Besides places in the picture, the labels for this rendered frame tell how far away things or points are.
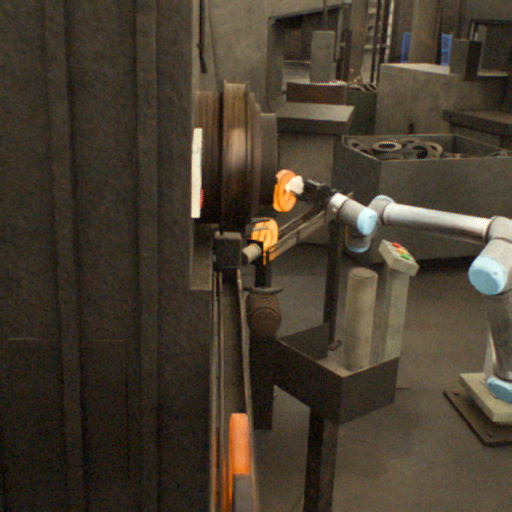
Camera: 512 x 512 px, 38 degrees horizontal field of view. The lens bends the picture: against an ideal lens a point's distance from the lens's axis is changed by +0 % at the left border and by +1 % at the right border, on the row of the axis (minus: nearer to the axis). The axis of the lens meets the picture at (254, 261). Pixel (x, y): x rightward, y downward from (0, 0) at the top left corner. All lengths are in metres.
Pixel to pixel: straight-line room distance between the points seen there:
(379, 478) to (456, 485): 0.27
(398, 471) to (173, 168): 1.50
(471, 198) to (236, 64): 1.72
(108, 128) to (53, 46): 0.22
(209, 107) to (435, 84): 4.25
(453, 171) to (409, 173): 0.30
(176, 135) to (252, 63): 3.18
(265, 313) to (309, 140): 2.42
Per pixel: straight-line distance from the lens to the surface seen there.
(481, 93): 6.24
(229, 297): 2.43
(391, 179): 4.43
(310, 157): 4.97
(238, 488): 1.43
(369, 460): 2.85
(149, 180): 1.79
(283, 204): 2.79
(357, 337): 3.19
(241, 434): 1.55
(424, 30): 11.15
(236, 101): 2.15
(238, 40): 4.97
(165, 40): 1.78
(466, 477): 2.87
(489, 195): 4.82
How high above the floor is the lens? 1.57
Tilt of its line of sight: 19 degrees down
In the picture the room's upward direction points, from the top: 2 degrees clockwise
